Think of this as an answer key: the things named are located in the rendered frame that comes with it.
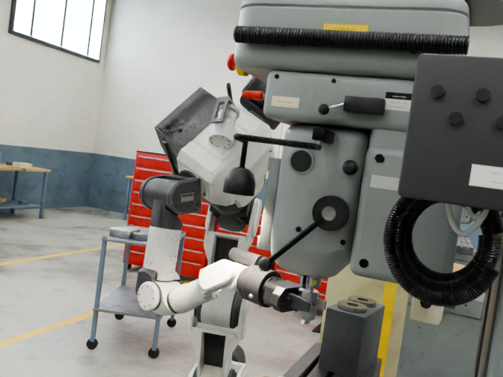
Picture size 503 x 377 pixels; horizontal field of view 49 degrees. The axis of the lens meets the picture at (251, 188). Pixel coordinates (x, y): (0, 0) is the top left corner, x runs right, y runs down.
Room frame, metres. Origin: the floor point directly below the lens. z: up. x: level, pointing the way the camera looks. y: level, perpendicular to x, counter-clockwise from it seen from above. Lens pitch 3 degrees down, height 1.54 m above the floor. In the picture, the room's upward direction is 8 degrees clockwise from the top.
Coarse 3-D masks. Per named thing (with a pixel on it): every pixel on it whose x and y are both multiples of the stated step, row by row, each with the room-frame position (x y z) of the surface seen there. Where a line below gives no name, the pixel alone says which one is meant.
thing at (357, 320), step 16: (336, 304) 1.69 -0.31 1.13; (352, 304) 1.68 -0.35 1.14; (368, 304) 1.71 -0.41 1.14; (336, 320) 1.62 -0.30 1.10; (352, 320) 1.60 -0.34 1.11; (368, 320) 1.62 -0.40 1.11; (336, 336) 1.62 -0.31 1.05; (352, 336) 1.60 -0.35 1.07; (368, 336) 1.64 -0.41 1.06; (320, 352) 1.64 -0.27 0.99; (336, 352) 1.61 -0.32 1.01; (352, 352) 1.59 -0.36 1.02; (368, 352) 1.67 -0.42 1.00; (320, 368) 1.63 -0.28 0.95; (336, 368) 1.61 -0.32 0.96; (352, 368) 1.59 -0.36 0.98
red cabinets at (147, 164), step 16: (144, 160) 6.63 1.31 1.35; (160, 160) 6.57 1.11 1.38; (144, 176) 6.62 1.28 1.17; (144, 208) 6.60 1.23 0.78; (208, 208) 6.38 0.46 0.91; (128, 224) 6.67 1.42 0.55; (144, 224) 6.60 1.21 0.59; (192, 224) 6.44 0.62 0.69; (192, 240) 6.42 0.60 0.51; (256, 240) 6.15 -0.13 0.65; (192, 256) 6.41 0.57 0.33; (192, 272) 6.40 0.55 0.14; (288, 272) 5.92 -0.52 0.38; (320, 288) 5.74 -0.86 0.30
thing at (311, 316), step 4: (300, 296) 1.21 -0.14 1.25; (304, 296) 1.20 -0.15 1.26; (308, 300) 1.20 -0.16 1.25; (312, 300) 1.20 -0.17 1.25; (316, 300) 1.21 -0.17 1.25; (312, 304) 1.20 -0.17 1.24; (316, 304) 1.21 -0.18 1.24; (312, 308) 1.20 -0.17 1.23; (316, 308) 1.21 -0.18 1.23; (296, 312) 1.21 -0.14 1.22; (300, 312) 1.21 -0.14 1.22; (304, 312) 1.20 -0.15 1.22; (312, 312) 1.20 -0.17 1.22; (316, 312) 1.22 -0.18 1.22; (296, 316) 1.21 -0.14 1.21; (300, 316) 1.20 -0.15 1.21; (304, 316) 1.20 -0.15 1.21; (308, 316) 1.20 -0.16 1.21; (312, 316) 1.21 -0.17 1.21
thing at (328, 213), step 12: (324, 204) 1.09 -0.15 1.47; (336, 204) 1.08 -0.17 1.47; (324, 216) 1.08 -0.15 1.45; (336, 216) 1.08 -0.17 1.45; (348, 216) 1.09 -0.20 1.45; (312, 228) 1.10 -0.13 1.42; (324, 228) 1.09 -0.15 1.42; (336, 228) 1.08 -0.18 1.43; (276, 252) 1.12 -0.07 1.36; (264, 264) 1.12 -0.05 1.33
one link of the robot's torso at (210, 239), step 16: (256, 208) 1.91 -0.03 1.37; (208, 224) 1.90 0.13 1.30; (256, 224) 1.90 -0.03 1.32; (208, 240) 1.88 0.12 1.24; (224, 240) 1.92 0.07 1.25; (240, 240) 1.87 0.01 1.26; (208, 256) 1.88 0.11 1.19; (224, 256) 1.92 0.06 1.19; (224, 288) 1.87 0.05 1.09; (208, 304) 1.87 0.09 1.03; (224, 304) 1.86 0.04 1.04; (240, 304) 1.88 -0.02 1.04; (208, 320) 1.88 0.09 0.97; (224, 320) 1.86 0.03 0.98
